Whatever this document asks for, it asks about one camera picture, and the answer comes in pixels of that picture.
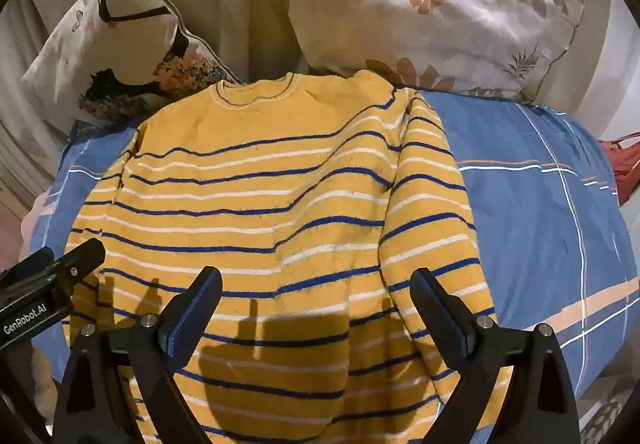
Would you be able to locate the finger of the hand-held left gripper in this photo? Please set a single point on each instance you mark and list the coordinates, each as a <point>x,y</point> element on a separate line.
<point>82,256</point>

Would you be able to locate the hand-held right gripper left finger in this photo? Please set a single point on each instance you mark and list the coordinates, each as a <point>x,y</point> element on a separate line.
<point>192,319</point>

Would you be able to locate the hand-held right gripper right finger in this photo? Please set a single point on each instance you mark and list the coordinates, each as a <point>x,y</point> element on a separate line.
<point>440,319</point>

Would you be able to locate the yellow striped sweater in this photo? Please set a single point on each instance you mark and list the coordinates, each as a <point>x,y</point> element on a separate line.
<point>280,234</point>

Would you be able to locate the blue plaid bed sheet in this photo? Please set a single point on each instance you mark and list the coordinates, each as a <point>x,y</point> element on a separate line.
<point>525,224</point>

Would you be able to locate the beige floral print cushion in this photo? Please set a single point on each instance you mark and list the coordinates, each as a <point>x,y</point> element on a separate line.
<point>125,39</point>

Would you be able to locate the red cloth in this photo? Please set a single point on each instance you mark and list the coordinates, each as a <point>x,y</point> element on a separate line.
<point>624,164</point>

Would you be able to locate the white leaf print pillow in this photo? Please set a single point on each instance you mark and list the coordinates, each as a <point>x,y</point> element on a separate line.
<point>420,9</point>

